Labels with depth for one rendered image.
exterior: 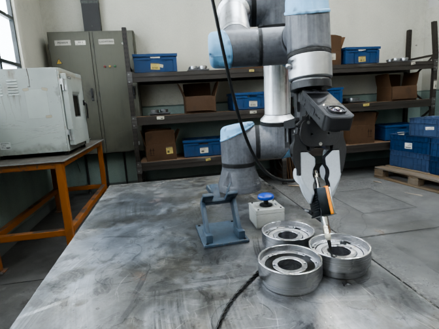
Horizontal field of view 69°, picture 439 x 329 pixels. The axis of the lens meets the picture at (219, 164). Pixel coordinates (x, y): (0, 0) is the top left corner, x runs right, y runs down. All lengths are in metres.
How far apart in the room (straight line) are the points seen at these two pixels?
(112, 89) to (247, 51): 3.72
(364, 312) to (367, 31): 5.14
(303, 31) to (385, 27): 5.10
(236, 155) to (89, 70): 3.50
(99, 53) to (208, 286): 3.99
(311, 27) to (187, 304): 0.48
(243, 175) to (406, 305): 0.65
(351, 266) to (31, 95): 2.49
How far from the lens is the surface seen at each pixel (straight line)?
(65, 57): 4.47
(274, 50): 0.68
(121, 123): 4.32
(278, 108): 1.06
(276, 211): 0.79
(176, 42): 4.61
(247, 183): 1.07
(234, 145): 1.05
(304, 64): 0.58
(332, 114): 0.49
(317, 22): 0.60
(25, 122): 2.76
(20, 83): 2.77
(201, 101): 4.01
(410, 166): 4.71
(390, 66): 4.93
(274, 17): 1.04
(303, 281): 0.53
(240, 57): 0.68
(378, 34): 5.61
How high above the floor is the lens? 1.10
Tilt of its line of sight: 11 degrees down
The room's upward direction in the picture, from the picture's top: 3 degrees counter-clockwise
